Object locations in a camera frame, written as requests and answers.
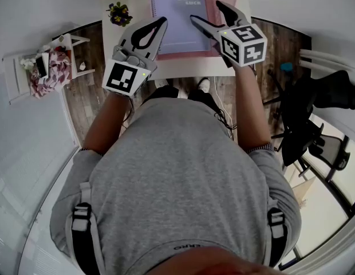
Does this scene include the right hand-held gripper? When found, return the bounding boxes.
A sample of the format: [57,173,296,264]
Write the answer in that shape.
[190,0,269,68]

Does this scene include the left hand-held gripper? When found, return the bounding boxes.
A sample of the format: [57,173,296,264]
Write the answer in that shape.
[102,16,169,99]

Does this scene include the purple spiral notebook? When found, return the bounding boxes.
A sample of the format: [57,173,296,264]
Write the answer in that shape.
[150,0,213,56]

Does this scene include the person's left forearm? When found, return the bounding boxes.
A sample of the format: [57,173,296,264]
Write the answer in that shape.
[82,92,134,156]

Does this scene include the person's right forearm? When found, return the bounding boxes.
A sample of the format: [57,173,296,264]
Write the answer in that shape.
[234,64,273,152]

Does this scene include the purple potted flowers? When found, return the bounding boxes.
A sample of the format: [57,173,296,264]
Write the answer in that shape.
[105,1,134,28]

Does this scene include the person's black trousers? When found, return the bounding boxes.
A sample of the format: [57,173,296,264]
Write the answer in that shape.
[141,84,222,115]

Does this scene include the person's white right shoe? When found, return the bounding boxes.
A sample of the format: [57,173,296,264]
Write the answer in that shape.
[195,77,211,95]

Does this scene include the floral cloth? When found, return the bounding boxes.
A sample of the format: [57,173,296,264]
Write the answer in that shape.
[30,50,73,99]

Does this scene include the white pipes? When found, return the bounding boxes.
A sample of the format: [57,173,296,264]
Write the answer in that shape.
[299,49,355,74]

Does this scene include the white phone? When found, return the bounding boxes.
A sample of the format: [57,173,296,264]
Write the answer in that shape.
[35,53,50,78]

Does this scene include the black office chair with headrest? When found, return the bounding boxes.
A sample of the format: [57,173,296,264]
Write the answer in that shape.
[263,69,355,167]

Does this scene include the white flowers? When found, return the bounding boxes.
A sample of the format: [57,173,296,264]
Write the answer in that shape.
[19,57,37,72]

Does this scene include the white stool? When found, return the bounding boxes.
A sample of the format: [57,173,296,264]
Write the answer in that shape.
[2,33,96,105]

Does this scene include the grey sweatshirt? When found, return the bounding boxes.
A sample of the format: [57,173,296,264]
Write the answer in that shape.
[50,97,303,275]

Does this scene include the black mesh chair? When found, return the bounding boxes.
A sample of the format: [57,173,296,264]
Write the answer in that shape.
[297,121,352,183]

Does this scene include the person's chin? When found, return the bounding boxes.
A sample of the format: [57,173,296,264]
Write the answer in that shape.
[143,246,290,275]

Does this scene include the white floor cable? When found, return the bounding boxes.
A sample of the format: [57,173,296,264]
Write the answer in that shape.
[213,76,234,140]

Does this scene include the black cable bundle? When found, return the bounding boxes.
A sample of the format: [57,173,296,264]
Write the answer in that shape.
[214,109,238,132]

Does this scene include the black shoulder strap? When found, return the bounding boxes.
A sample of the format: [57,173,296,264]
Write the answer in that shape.
[266,206,289,268]
[70,202,103,275]

